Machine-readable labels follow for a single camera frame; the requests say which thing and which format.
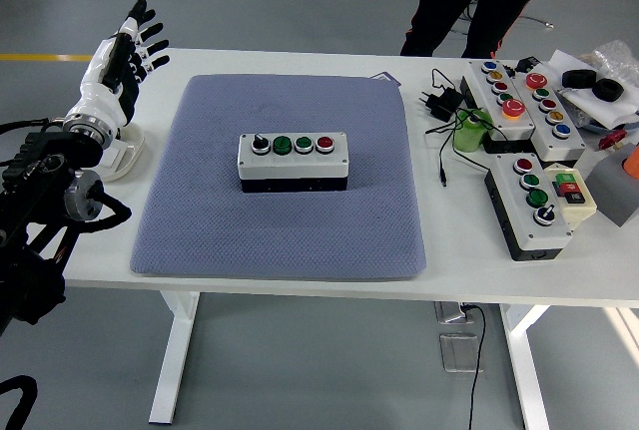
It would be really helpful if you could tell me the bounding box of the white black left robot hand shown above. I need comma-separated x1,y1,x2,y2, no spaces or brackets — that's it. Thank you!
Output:
64,0,171,128

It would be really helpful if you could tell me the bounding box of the grey four-button control box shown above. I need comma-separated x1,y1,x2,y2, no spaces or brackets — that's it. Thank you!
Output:
237,132,349,196
483,152,574,262

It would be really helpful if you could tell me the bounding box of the yellow floor tape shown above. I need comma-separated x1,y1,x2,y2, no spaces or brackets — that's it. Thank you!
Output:
0,53,96,63

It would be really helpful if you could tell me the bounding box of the white oval tray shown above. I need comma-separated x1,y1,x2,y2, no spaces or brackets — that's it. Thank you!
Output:
97,123,147,183

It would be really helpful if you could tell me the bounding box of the grey-blue textured mat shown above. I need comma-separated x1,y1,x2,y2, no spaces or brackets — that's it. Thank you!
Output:
128,74,428,281

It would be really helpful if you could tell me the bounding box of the white table leg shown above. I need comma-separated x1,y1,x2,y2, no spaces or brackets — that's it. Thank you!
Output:
498,303,553,430
148,291,201,425

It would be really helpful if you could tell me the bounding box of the mat label tag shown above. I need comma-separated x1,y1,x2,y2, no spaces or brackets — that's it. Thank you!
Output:
369,71,403,88

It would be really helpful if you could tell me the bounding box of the black power adapter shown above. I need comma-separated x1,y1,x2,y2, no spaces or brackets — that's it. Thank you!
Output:
416,88,465,124

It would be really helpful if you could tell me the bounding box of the green cylinder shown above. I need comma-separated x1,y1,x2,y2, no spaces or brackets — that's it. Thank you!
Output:
452,107,493,154

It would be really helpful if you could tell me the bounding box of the metal floor socket box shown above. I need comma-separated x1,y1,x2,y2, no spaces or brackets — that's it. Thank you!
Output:
432,301,484,374

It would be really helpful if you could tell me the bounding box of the small red knob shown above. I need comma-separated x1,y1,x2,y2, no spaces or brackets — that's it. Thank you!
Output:
598,130,628,151

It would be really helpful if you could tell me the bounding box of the white paper sheet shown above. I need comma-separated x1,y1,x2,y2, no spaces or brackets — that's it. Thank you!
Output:
541,49,639,131

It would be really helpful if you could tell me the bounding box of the grey block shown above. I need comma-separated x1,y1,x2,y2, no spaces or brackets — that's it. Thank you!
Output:
583,143,639,227

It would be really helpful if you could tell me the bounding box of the clear bubble wrap bag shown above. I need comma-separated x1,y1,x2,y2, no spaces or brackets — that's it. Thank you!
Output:
578,39,639,90

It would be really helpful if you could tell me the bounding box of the orange cylinder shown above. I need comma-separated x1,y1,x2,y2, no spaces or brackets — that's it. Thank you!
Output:
622,143,639,180

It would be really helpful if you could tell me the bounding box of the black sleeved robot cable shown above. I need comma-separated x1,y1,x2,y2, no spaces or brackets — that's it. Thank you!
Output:
0,375,39,430

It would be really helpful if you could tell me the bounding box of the black adapter cable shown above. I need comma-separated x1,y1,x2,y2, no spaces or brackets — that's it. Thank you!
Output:
423,68,513,189

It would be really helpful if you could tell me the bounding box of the black floor power cable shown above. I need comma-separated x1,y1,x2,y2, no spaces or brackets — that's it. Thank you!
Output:
458,302,486,430

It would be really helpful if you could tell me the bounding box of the black coiled floor cable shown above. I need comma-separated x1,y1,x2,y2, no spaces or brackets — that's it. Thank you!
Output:
518,14,555,31

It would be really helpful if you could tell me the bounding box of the beige two-button switch box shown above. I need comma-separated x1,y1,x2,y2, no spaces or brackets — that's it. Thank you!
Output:
542,163,598,229

